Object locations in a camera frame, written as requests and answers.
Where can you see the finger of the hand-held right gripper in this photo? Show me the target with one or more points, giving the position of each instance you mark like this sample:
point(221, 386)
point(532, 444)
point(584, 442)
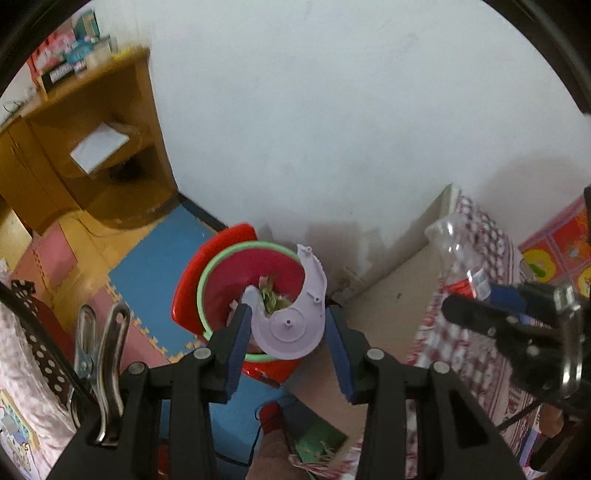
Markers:
point(471, 314)
point(508, 297)

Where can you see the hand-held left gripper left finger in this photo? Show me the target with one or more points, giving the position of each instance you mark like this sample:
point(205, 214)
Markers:
point(240, 341)

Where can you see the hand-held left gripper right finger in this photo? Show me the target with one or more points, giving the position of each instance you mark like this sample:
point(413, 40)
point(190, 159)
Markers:
point(339, 355)

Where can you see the lilac plastic disc piece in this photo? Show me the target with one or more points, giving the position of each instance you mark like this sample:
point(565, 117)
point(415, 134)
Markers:
point(291, 327)

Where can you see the green wrapper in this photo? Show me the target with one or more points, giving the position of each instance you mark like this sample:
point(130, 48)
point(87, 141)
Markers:
point(272, 297)

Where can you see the red bucket green rim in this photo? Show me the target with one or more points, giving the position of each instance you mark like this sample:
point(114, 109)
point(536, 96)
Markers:
point(221, 286)

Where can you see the clear plastic bottle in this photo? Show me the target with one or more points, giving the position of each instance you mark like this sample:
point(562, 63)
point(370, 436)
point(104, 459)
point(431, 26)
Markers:
point(457, 249)

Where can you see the red floral printed cloth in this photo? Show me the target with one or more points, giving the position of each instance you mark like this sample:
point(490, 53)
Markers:
point(563, 249)

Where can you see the red plastic stool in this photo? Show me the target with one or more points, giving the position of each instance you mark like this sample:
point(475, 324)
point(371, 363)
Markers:
point(189, 286)

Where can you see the red slipper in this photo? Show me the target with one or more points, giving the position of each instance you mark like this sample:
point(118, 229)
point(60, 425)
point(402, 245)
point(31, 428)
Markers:
point(270, 417)

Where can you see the green paper card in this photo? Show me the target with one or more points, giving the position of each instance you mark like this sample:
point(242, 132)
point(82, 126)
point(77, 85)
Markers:
point(321, 441)

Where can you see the person's leg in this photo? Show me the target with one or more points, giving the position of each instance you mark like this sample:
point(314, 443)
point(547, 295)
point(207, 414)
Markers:
point(272, 457)

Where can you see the metal spring clip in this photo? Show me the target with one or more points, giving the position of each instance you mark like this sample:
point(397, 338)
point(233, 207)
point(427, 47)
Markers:
point(108, 360)

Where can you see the polka dot cloth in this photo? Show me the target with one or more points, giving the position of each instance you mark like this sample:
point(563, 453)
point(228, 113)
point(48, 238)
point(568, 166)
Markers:
point(41, 350)

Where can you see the pink printed quilt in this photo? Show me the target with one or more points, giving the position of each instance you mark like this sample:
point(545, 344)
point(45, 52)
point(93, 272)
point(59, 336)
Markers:
point(27, 406)

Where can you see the wooden desk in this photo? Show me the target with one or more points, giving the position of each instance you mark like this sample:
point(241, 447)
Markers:
point(69, 184)

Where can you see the white paper sheet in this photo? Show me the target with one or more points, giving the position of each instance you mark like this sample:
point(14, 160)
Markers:
point(99, 147)

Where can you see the pale wooden board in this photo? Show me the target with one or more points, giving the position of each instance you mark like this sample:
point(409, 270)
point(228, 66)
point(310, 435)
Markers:
point(14, 240)

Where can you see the black box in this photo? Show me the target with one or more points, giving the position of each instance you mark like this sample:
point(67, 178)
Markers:
point(56, 74)

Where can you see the teal box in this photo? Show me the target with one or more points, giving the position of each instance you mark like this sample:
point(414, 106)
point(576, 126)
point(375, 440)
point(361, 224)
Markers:
point(87, 25)

